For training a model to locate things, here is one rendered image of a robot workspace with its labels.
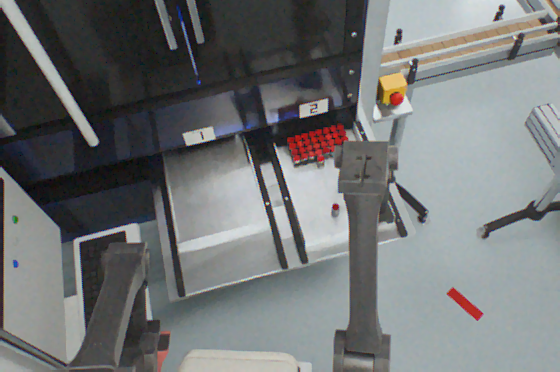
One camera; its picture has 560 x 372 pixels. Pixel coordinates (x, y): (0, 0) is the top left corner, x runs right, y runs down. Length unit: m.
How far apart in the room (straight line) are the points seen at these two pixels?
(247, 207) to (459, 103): 1.67
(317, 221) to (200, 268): 0.35
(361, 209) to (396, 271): 1.59
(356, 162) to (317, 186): 0.72
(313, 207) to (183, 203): 0.38
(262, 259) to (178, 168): 0.40
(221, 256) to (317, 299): 0.93
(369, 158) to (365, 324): 0.29
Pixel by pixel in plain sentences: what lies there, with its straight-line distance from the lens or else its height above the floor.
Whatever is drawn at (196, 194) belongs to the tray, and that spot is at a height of 0.88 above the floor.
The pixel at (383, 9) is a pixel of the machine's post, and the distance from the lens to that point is 1.40.
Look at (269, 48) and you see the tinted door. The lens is 1.38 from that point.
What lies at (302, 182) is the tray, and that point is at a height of 0.88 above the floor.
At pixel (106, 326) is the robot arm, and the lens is 0.84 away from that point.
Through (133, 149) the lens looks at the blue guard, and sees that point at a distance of 1.59.
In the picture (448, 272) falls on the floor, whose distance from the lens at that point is 2.51.
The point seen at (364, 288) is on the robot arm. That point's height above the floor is 1.39.
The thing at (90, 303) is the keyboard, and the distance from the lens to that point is 1.65.
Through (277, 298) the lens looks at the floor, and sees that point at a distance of 2.41.
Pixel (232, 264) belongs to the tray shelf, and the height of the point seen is 0.88.
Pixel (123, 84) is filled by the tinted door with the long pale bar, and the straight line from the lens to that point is 1.39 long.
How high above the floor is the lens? 2.29
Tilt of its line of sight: 58 degrees down
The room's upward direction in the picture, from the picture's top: 6 degrees counter-clockwise
